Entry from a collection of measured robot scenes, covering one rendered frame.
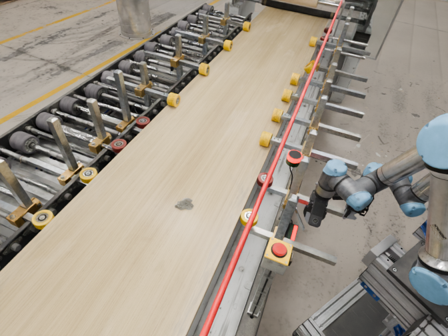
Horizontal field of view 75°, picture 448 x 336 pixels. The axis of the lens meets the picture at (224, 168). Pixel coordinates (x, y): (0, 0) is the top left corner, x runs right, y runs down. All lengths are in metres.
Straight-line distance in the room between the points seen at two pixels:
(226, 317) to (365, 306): 0.98
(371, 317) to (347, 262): 0.49
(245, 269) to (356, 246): 1.26
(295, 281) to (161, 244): 1.24
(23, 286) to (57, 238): 0.20
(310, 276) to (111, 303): 1.49
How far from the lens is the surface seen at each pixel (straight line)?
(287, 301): 2.17
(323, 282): 2.30
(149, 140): 1.66
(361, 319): 2.06
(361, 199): 1.08
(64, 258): 1.31
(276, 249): 0.87
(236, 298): 1.45
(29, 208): 1.57
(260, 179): 1.46
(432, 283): 1.02
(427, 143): 0.83
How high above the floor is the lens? 1.98
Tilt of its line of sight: 46 degrees down
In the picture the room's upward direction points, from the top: 6 degrees clockwise
